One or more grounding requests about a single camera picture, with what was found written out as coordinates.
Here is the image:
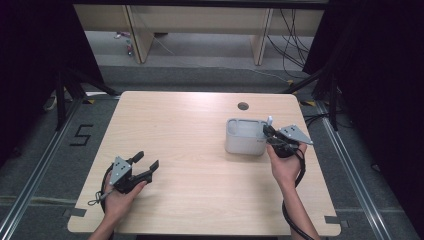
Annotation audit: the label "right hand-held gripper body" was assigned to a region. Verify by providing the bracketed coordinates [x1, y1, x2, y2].
[266, 124, 314, 159]

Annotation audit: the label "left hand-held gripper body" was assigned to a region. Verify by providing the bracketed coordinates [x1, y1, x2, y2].
[108, 155, 154, 195]

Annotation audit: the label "white toothbrush holder box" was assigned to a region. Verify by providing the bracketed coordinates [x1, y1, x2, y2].
[224, 117, 272, 156]

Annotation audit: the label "person's left hand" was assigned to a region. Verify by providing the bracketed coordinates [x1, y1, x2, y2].
[102, 179, 148, 220]

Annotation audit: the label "person's right hand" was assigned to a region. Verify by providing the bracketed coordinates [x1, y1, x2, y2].
[265, 142, 308, 190]

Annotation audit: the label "black metal stand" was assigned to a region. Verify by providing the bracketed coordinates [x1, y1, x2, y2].
[54, 66, 122, 132]
[280, 65, 340, 132]

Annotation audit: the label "grey tape strip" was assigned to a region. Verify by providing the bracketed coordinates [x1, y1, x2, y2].
[323, 215, 350, 230]
[62, 207, 88, 218]

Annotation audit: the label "black curtain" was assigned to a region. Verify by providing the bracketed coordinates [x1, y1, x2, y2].
[0, 0, 106, 169]
[301, 0, 424, 233]

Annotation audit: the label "small coloured floor items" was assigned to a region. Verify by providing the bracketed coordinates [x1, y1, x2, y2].
[112, 30, 135, 57]

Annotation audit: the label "light wooden bench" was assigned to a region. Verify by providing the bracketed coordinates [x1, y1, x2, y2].
[73, 3, 326, 66]

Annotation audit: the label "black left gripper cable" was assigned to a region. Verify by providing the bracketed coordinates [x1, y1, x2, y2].
[99, 163, 116, 215]

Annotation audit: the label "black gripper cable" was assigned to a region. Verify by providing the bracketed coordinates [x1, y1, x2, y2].
[281, 148, 315, 240]
[99, 163, 116, 215]

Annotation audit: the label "grey metal lanyard clip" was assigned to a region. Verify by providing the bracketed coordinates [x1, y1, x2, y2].
[87, 189, 115, 207]

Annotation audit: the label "black floor cables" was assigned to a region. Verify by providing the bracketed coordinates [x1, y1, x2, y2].
[302, 111, 353, 130]

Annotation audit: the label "aluminium floor rail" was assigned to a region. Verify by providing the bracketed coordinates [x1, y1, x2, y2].
[0, 98, 84, 240]
[315, 100, 393, 240]

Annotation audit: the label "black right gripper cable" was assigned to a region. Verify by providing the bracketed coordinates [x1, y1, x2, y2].
[281, 148, 315, 240]

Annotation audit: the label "hanging black cable bundle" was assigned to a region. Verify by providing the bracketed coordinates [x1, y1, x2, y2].
[266, 7, 315, 80]

